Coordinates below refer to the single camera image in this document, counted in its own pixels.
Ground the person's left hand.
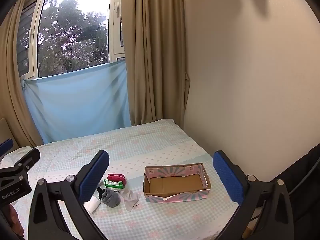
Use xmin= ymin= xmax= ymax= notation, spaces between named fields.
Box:
xmin=9 ymin=204 xmax=24 ymax=234

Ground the patterned cardboard box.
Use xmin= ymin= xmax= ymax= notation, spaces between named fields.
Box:
xmin=143 ymin=162 xmax=212 ymax=204

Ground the white cloth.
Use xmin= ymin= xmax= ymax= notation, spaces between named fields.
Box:
xmin=84 ymin=197 xmax=102 ymax=214
xmin=119 ymin=189 xmax=142 ymax=212

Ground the green tissue packet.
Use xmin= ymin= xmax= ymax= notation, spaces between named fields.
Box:
xmin=104 ymin=179 xmax=125 ymax=190

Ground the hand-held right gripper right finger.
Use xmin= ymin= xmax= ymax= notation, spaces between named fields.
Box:
xmin=212 ymin=150 xmax=294 ymax=240

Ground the grey sock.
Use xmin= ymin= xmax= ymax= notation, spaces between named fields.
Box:
xmin=101 ymin=189 xmax=121 ymax=208

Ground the beige headboard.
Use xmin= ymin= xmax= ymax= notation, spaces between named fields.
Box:
xmin=0 ymin=117 xmax=19 ymax=148

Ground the window with white frame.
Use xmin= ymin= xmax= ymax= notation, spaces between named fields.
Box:
xmin=15 ymin=0 xmax=125 ymax=78

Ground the checked pastel bed sheet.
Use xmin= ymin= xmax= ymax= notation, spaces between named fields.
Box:
xmin=0 ymin=119 xmax=239 ymax=240

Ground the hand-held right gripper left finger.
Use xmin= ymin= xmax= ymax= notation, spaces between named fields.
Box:
xmin=26 ymin=150 xmax=110 ymax=240

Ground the light blue hanging cloth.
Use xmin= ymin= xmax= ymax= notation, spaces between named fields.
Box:
xmin=24 ymin=60 xmax=132 ymax=144

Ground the white rolled cloth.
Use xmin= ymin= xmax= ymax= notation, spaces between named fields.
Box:
xmin=84 ymin=197 xmax=102 ymax=214

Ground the pink zip pouch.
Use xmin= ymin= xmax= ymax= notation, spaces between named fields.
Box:
xmin=107 ymin=173 xmax=127 ymax=183

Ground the beige curtain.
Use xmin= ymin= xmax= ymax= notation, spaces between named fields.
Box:
xmin=0 ymin=0 xmax=43 ymax=145
xmin=120 ymin=0 xmax=192 ymax=127

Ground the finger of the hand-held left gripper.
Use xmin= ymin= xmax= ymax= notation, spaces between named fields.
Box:
xmin=0 ymin=139 xmax=14 ymax=157
xmin=0 ymin=148 xmax=40 ymax=180

